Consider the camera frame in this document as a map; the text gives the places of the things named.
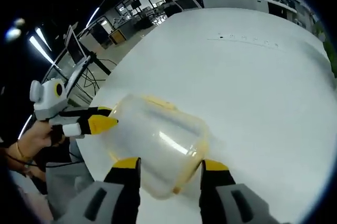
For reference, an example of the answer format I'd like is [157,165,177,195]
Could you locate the ceiling light strip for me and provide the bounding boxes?
[85,6,101,27]
[28,35,58,66]

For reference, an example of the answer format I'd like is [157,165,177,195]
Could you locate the white chair back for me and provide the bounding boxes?
[173,0,204,12]

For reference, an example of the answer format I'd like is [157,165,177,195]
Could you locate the clear plastic buckle container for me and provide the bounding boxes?
[104,93,212,200]

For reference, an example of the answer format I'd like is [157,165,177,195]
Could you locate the person's left hand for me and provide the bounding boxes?
[7,120,66,161]

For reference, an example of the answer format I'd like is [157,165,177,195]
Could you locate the gold bracelet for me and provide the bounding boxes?
[16,141,28,159]

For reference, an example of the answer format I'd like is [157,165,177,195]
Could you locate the black floor cables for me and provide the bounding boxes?
[81,60,117,91]

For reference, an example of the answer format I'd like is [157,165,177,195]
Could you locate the open laptop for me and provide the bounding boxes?
[64,24,92,88]

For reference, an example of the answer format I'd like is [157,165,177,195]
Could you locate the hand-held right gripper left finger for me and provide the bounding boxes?
[60,156,142,224]

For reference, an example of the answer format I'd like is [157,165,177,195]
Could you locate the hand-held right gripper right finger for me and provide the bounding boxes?
[199,159,280,224]

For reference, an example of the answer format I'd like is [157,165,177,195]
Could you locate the white counter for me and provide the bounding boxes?
[254,0,298,19]

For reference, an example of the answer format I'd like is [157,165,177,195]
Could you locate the black cable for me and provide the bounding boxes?
[5,152,83,169]

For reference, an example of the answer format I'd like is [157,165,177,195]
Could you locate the person's light clothing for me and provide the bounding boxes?
[14,179,53,221]

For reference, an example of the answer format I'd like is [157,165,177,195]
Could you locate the green potted plant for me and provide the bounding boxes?
[314,20,337,77]

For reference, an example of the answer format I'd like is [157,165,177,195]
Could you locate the brown cabinet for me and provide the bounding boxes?
[108,29,127,45]

